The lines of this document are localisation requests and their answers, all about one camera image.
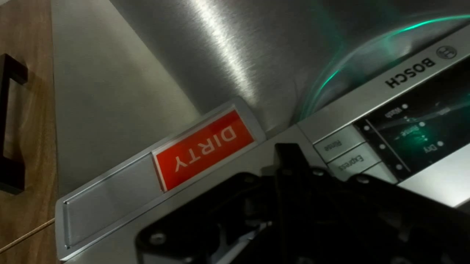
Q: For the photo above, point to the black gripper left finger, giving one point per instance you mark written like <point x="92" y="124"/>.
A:
<point x="240" y="220"/>

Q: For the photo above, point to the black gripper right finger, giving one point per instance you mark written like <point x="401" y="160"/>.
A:
<point x="361" y="220"/>

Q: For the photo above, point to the red dirty magnet sign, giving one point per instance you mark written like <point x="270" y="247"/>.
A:
<point x="201" y="150"/>

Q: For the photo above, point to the stainless steel dishwasher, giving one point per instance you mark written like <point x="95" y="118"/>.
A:
<point x="376" y="87"/>

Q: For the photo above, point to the wooden cabinet door right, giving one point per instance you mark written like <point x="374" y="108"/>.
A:
<point x="26" y="219"/>

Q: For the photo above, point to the black cabinet handle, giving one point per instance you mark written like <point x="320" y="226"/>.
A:
<point x="11" y="171"/>

